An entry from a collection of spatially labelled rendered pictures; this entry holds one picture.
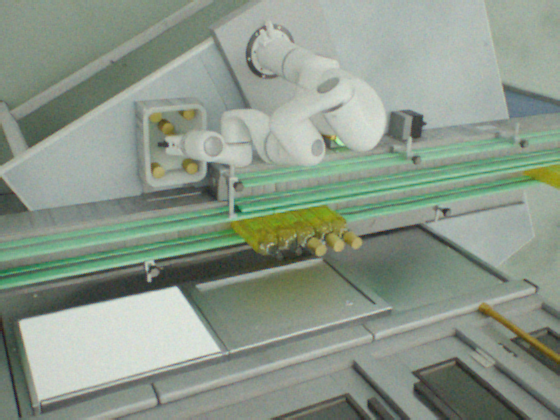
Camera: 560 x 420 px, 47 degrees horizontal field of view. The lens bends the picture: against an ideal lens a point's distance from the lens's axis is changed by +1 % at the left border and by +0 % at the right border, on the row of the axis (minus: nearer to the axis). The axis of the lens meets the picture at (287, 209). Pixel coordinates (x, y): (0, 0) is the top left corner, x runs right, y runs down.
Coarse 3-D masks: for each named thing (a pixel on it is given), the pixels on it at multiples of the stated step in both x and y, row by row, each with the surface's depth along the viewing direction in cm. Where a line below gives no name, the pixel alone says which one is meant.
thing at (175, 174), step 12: (156, 108) 167; (168, 108) 168; (180, 108) 170; (192, 108) 172; (144, 120) 167; (168, 120) 177; (180, 120) 179; (192, 120) 180; (204, 120) 175; (144, 132) 168; (156, 132) 177; (180, 132) 180; (144, 144) 170; (156, 144) 178; (156, 156) 180; (168, 156) 181; (180, 156) 183; (168, 168) 183; (180, 168) 184; (204, 168) 180; (156, 180) 177; (168, 180) 177; (180, 180) 178; (192, 180) 180
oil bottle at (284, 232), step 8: (264, 216) 181; (272, 216) 181; (272, 224) 177; (280, 224) 177; (288, 224) 177; (280, 232) 173; (288, 232) 173; (280, 240) 172; (296, 240) 174; (280, 248) 174; (288, 248) 174
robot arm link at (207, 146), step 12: (192, 132) 159; (204, 132) 153; (192, 144) 154; (204, 144) 151; (216, 144) 152; (228, 144) 155; (240, 144) 155; (192, 156) 158; (204, 156) 152; (216, 156) 153; (228, 156) 154; (240, 156) 156
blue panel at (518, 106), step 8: (504, 96) 286; (512, 96) 286; (520, 96) 287; (512, 104) 272; (520, 104) 273; (528, 104) 274; (536, 104) 274; (544, 104) 275; (552, 104) 276; (512, 112) 260; (520, 112) 261; (528, 112) 261; (536, 112) 262; (544, 112) 262; (552, 112) 263
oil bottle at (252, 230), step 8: (232, 224) 185; (240, 224) 180; (248, 224) 177; (256, 224) 177; (264, 224) 177; (240, 232) 181; (248, 232) 176; (256, 232) 172; (264, 232) 173; (272, 232) 173; (248, 240) 177; (256, 240) 172; (264, 240) 170; (272, 240) 170; (256, 248) 172; (264, 248) 170
